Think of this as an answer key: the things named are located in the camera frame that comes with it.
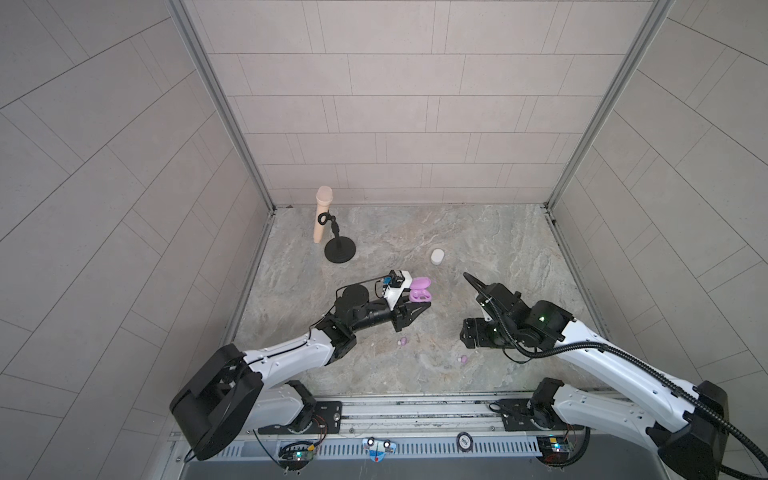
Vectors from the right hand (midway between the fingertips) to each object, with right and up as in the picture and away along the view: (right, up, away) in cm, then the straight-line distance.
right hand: (469, 340), depth 75 cm
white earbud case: (-5, +19, +25) cm, 32 cm away
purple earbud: (-17, -3, +8) cm, 19 cm away
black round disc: (-3, -21, -7) cm, 22 cm away
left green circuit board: (-41, -22, -10) cm, 47 cm away
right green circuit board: (+18, -22, -7) cm, 29 cm away
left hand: (-11, +10, -3) cm, 15 cm away
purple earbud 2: (0, -7, +5) cm, 9 cm away
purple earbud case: (-13, +13, -5) cm, 19 cm away
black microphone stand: (-39, +21, +27) cm, 52 cm away
